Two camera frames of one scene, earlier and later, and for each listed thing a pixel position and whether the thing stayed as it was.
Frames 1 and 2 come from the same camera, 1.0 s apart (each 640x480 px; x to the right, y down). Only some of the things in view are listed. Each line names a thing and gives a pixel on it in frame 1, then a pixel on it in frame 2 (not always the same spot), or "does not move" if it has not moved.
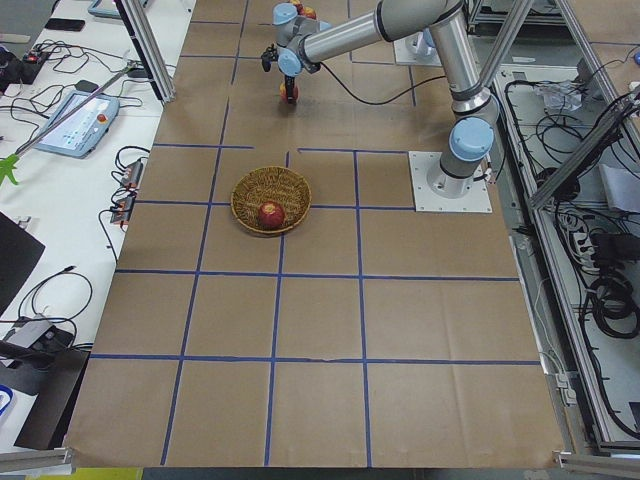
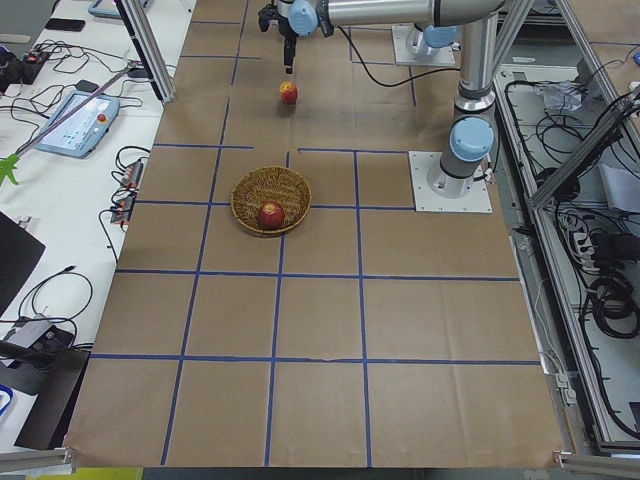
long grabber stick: (7, 164) does not move
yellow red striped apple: (283, 92) does not move
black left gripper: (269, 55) to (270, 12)
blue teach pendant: (78, 135) does not move
